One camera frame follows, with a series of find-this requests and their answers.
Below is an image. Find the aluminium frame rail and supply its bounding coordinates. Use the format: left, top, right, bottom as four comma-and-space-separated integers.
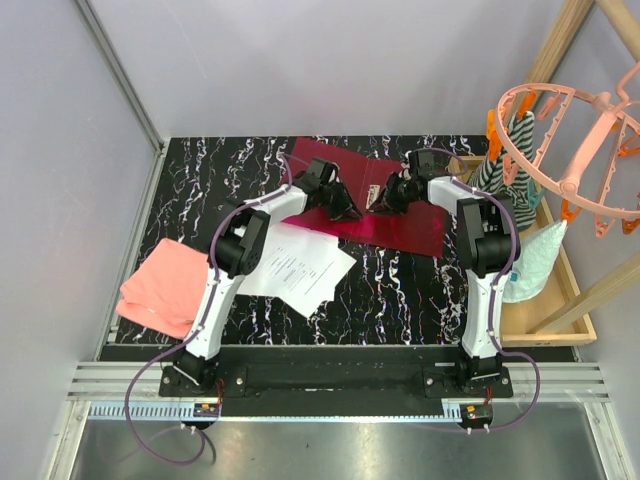
44, 1, 167, 479

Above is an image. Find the white lower paper sheet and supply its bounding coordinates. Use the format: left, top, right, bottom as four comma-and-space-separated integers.
239, 232, 338, 296

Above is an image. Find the striped sock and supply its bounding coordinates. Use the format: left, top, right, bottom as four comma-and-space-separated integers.
468, 111, 536, 232

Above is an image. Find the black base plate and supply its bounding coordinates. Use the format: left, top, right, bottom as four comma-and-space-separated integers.
159, 345, 513, 420

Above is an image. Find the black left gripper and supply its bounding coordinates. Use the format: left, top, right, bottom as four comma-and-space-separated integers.
318, 180, 361, 223

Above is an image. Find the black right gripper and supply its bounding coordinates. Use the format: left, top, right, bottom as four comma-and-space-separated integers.
369, 172, 419, 217

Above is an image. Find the wooden rack frame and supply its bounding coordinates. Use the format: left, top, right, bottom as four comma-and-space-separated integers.
529, 1, 639, 336

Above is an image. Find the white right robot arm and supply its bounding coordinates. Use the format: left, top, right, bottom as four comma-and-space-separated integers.
367, 148, 520, 397

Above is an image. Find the pink folded cloth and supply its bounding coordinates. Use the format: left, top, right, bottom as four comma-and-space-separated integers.
116, 238, 209, 339

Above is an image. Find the red plastic folder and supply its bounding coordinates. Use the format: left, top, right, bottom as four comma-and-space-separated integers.
287, 137, 449, 257

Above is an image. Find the light teal cloth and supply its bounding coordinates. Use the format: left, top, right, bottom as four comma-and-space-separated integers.
503, 220, 568, 304

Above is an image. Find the white printed top paper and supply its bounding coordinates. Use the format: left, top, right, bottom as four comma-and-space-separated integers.
238, 223, 356, 318

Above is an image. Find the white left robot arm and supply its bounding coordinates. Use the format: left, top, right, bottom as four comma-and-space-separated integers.
173, 157, 362, 396

